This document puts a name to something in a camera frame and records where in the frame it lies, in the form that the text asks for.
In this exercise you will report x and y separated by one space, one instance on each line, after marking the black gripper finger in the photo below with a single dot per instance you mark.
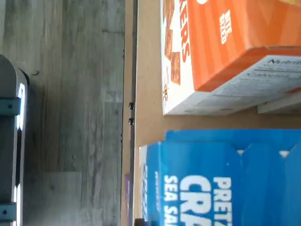
141 222

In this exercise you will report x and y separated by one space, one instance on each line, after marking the grey robot base with light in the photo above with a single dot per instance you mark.
7 141

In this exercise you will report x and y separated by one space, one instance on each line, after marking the blue sea salt cracker box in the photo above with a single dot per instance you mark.
200 160

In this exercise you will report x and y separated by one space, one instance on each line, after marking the wooden shelf board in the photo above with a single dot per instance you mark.
150 70

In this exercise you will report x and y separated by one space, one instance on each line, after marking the orange cheddar cracker box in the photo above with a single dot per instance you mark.
282 104
223 58

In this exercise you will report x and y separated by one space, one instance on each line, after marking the black metal shelf frame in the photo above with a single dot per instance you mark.
134 47

